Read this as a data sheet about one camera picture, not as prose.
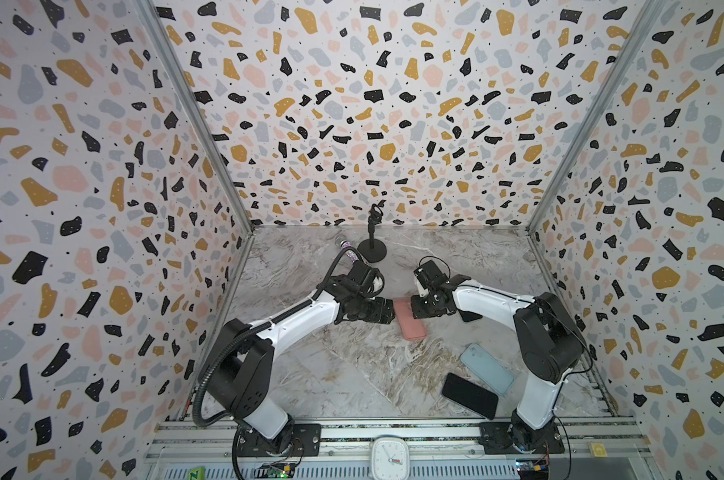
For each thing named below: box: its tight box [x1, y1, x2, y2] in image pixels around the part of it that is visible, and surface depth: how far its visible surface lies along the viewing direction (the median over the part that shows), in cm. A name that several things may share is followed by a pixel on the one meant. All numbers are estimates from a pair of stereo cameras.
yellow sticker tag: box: [590, 442, 608, 458], surface depth 74 cm
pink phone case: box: [393, 298, 427, 341], surface depth 94 cm
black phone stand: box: [357, 200, 387, 263], surface depth 115 cm
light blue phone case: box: [460, 343, 514, 396], surface depth 89 cm
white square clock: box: [371, 437, 410, 480], surface depth 70 cm
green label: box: [186, 467, 205, 480], surface depth 69 cm
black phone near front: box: [442, 372, 499, 420], surface depth 83 cm
